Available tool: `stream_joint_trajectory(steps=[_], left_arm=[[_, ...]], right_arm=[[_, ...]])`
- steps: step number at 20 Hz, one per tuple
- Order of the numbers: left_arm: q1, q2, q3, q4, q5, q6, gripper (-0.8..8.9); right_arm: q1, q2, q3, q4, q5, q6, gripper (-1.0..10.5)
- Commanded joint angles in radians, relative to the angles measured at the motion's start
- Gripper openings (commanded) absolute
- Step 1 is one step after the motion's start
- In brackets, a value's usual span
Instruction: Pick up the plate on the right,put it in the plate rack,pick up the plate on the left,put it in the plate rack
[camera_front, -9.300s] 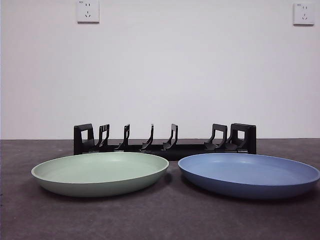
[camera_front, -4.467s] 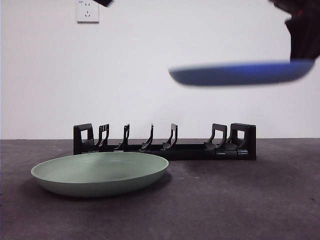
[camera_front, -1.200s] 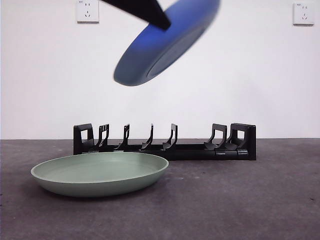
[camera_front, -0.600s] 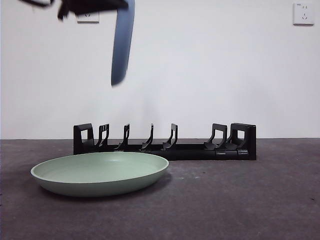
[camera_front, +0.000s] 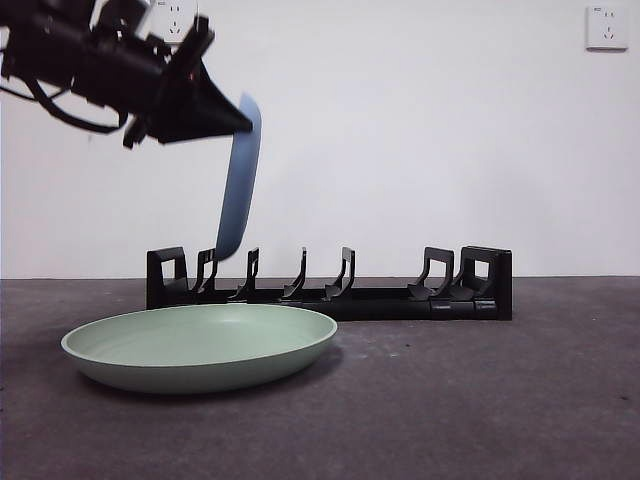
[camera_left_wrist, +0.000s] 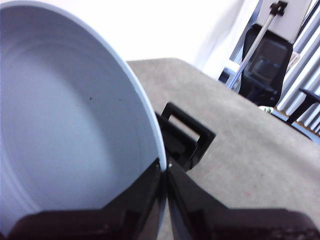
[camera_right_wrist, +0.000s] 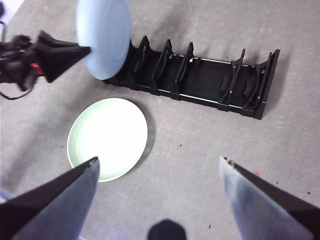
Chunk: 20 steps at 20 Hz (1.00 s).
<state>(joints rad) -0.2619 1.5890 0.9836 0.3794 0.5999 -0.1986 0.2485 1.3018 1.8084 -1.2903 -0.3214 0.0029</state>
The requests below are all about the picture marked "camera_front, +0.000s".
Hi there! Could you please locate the black plate rack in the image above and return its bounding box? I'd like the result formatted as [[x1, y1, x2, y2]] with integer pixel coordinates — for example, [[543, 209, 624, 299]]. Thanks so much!
[[146, 245, 514, 323]]

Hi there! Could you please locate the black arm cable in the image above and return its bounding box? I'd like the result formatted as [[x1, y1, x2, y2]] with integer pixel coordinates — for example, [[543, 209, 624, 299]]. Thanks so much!
[[0, 74, 129, 135]]

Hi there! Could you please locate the white wall socket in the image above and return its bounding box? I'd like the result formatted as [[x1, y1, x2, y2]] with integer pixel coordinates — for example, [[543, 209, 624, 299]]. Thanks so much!
[[149, 0, 199, 47], [585, 5, 630, 52]]

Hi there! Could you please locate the blue round plate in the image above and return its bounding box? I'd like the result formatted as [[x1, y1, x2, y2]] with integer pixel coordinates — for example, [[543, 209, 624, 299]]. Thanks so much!
[[214, 91, 263, 261]]

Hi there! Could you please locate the green round plate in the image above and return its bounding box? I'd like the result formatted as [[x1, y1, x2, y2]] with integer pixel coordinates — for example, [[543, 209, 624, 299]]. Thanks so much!
[[60, 303, 338, 395]]

